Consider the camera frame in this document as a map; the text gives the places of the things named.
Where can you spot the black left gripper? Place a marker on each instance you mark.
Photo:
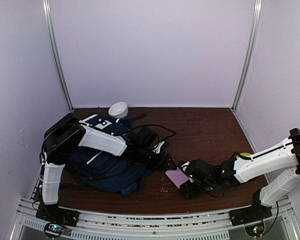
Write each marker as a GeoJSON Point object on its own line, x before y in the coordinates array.
{"type": "Point", "coordinates": [161, 165]}

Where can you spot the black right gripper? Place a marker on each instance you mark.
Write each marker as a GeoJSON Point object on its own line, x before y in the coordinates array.
{"type": "Point", "coordinates": [188, 192]}

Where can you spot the pink smartphone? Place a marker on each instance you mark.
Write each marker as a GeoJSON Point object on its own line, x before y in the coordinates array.
{"type": "Point", "coordinates": [177, 177]}

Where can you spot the navy blue student backpack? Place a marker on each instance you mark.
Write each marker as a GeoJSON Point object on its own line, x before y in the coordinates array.
{"type": "Point", "coordinates": [106, 172]}

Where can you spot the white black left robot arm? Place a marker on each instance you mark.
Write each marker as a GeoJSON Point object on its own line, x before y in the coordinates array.
{"type": "Point", "coordinates": [115, 136]}

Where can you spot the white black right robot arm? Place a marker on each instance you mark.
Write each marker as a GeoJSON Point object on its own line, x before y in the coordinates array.
{"type": "Point", "coordinates": [203, 177]}

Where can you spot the green plate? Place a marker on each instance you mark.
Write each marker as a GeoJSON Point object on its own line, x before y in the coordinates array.
{"type": "Point", "coordinates": [244, 155]}

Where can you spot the white patterned ceramic bowl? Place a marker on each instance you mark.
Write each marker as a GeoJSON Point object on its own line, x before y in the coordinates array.
{"type": "Point", "coordinates": [119, 110]}

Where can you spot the front aluminium rail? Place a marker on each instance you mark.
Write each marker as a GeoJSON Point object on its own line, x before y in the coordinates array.
{"type": "Point", "coordinates": [209, 225]}

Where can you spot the right aluminium frame post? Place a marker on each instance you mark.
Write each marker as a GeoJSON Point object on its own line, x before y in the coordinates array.
{"type": "Point", "coordinates": [252, 42]}

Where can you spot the aluminium frame post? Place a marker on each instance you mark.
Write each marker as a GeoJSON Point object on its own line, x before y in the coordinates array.
{"type": "Point", "coordinates": [55, 53]}
{"type": "Point", "coordinates": [252, 42]}

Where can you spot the left aluminium frame post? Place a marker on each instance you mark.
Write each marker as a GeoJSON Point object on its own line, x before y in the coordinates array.
{"type": "Point", "coordinates": [55, 53]}

